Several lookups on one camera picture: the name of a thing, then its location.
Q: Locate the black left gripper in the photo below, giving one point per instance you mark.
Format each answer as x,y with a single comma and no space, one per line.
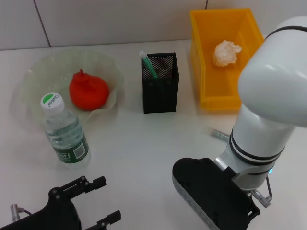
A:
55,213

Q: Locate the clear green-label water bottle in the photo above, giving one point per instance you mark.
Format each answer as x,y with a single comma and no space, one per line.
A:
67,134

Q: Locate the orange-red toy orange fruit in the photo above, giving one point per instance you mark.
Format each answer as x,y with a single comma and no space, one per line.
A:
88,91

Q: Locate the grey glitter pen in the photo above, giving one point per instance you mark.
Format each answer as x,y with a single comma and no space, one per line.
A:
219,134

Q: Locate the mint green utility knife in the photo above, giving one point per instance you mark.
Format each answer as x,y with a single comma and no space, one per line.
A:
149,65

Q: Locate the white paper ball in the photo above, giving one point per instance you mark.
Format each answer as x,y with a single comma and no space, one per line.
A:
225,54

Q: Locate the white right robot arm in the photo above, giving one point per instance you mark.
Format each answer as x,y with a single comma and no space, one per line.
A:
271,95

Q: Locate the black mesh pen holder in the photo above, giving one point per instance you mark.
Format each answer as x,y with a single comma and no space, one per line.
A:
159,95

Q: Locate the wavy clear glass fruit plate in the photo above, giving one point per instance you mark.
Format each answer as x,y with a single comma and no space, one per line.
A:
48,67

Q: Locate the yellow plastic storage bin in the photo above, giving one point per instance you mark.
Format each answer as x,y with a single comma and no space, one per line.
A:
216,100

